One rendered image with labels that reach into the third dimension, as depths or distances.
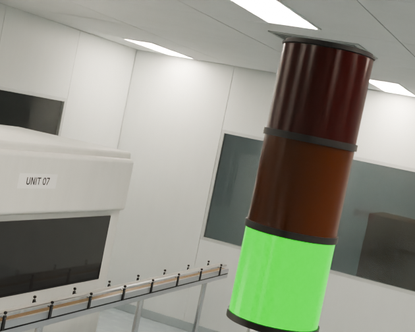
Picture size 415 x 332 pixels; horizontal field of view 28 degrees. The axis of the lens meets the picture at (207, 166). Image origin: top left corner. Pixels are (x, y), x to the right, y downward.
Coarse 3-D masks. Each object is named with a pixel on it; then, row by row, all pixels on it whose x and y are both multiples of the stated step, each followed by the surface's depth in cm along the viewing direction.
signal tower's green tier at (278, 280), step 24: (264, 240) 43; (288, 240) 42; (240, 264) 44; (264, 264) 42; (288, 264) 42; (312, 264) 42; (240, 288) 44; (264, 288) 42; (288, 288) 42; (312, 288) 43; (240, 312) 43; (264, 312) 42; (288, 312) 42; (312, 312) 43
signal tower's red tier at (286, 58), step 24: (288, 48) 43; (312, 48) 42; (288, 72) 43; (312, 72) 42; (336, 72) 42; (360, 72) 42; (288, 96) 42; (312, 96) 42; (336, 96) 42; (360, 96) 43; (288, 120) 42; (312, 120) 42; (336, 120) 42; (360, 120) 43
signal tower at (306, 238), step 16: (336, 48) 42; (352, 48) 42; (272, 128) 43; (320, 144) 42; (336, 144) 42; (352, 144) 43; (256, 224) 43; (304, 240) 42; (320, 240) 42; (336, 240) 43; (240, 320) 43
